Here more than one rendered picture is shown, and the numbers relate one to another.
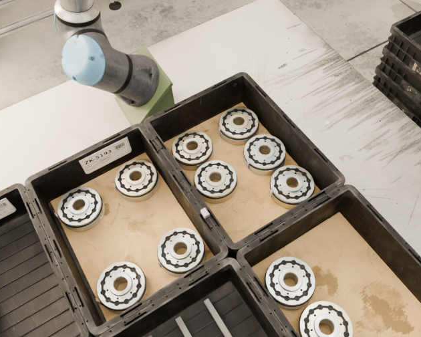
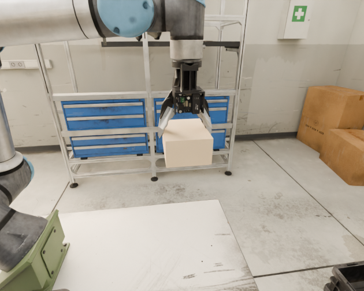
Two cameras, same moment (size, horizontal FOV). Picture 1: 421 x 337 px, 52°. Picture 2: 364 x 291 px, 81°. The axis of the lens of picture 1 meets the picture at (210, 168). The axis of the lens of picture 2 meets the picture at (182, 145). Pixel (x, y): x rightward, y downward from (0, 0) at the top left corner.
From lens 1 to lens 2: 84 cm
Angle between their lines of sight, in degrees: 34
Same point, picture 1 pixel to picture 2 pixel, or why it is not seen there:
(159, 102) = (14, 277)
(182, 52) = (115, 224)
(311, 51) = (227, 269)
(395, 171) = not seen: outside the picture
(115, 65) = not seen: outside the picture
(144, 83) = (6, 250)
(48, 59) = (100, 196)
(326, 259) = not seen: outside the picture
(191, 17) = (192, 198)
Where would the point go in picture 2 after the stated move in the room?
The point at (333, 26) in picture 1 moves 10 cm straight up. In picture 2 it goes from (290, 236) to (293, 226)
